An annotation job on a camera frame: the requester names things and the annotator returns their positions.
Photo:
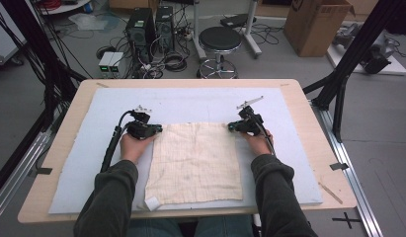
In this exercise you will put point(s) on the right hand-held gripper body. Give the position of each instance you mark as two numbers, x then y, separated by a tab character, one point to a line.
253	126

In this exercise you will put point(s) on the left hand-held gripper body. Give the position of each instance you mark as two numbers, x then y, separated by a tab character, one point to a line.
139	130

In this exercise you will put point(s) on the cream patterned cloth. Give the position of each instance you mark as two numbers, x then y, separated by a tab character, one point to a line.
194	164

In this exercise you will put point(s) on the person's right hand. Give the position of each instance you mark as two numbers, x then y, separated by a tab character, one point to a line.
259	144

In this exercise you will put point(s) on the person's left hand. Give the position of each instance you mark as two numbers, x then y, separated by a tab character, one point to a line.
133	148

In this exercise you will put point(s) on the white foam mat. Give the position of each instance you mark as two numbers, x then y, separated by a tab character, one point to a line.
177	105

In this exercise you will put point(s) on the white power supply box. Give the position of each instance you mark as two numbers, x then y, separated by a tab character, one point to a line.
105	62
117	62

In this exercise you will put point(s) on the black round stool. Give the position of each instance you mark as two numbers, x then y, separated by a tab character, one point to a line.
220	39

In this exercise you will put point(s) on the white stand leg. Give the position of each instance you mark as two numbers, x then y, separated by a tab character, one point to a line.
251	33
198	33

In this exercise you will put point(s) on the large black computer tower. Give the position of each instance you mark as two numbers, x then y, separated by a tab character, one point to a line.
139	33

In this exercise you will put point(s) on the slim black computer tower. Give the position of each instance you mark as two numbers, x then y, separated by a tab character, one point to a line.
165	29

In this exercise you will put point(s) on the black flat pedal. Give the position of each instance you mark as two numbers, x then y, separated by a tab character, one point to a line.
236	20

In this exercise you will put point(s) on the black tape piece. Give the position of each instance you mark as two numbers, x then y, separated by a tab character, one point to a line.
42	171
339	166

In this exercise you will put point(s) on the person's left leg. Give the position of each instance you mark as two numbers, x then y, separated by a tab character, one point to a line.
157	228

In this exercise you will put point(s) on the person's leg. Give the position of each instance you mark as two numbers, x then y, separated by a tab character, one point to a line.
157	228
223	227

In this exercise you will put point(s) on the person's right leg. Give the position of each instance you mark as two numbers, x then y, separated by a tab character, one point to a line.
223	227

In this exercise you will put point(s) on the thin wooden stick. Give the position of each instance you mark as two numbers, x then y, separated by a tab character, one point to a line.
330	193

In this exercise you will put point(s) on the brown cardboard box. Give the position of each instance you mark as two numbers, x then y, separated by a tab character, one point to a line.
312	29

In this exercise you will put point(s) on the clear plastic sheet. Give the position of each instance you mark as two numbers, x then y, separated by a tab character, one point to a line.
88	21

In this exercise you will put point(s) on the grey device on board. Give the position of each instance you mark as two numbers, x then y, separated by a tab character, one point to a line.
345	36

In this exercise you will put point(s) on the black tape cross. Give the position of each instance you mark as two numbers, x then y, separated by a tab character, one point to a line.
347	220

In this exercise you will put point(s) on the white round table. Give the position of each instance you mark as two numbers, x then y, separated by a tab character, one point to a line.
68	7

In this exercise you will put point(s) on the black device on board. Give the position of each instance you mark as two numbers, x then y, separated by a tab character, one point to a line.
375	62

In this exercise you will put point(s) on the white floor board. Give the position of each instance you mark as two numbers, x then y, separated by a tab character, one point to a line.
394	67

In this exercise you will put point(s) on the white panel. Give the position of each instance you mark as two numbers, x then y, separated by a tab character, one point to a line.
4	36

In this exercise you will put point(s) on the aluminium rail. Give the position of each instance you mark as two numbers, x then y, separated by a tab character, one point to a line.
22	164
352	184

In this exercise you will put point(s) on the black metal frame strut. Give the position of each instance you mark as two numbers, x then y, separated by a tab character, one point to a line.
355	49

